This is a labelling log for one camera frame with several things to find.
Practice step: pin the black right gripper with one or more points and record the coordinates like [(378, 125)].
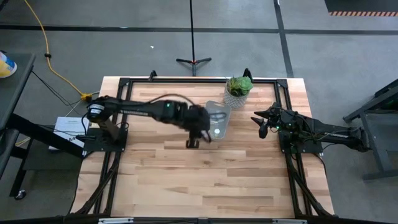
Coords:
[(275, 119)]

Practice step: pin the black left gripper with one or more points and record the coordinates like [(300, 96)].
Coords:
[(196, 119)]

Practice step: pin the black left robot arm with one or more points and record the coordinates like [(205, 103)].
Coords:
[(136, 109)]

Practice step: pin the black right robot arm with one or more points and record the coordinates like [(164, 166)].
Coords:
[(329, 130)]

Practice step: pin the white plastic basket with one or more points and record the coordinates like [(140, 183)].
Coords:
[(224, 124)]

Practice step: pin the potted succulent in patterned pot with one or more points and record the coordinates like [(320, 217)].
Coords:
[(237, 87)]

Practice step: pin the black tripod stand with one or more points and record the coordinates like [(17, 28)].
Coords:
[(193, 61)]

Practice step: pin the black metal table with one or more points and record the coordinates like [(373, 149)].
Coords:
[(373, 137)]

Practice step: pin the white paper box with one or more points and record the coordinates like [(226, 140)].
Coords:
[(70, 126)]

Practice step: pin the black hazard stripe mat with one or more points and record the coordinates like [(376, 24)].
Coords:
[(357, 4)]

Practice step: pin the black side desk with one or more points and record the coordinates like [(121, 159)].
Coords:
[(15, 84)]

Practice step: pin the disinfecting wipes canister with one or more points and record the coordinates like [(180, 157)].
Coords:
[(6, 67)]

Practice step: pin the black aluminium table frame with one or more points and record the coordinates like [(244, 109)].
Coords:
[(186, 80)]

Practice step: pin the silver frame bracket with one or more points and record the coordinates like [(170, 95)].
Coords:
[(115, 220)]

